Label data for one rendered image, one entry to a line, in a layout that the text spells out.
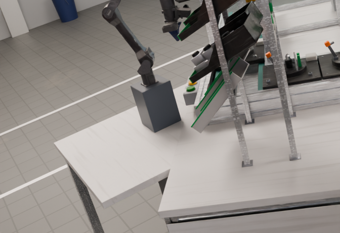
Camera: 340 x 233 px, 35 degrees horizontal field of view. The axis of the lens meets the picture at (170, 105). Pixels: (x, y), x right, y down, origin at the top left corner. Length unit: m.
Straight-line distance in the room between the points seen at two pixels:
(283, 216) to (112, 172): 0.73
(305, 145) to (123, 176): 0.70
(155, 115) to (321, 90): 0.71
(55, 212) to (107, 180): 1.70
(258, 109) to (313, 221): 0.62
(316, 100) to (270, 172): 0.48
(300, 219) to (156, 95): 0.86
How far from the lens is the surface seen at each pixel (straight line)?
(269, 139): 2.09
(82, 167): 2.29
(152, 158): 2.17
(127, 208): 3.54
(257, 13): 1.99
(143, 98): 2.30
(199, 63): 1.92
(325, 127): 2.11
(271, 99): 2.24
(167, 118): 2.37
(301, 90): 2.23
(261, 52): 2.65
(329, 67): 2.34
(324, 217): 1.82
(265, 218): 1.82
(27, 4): 9.79
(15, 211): 4.04
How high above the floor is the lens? 1.88
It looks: 23 degrees down
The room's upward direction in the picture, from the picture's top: 16 degrees counter-clockwise
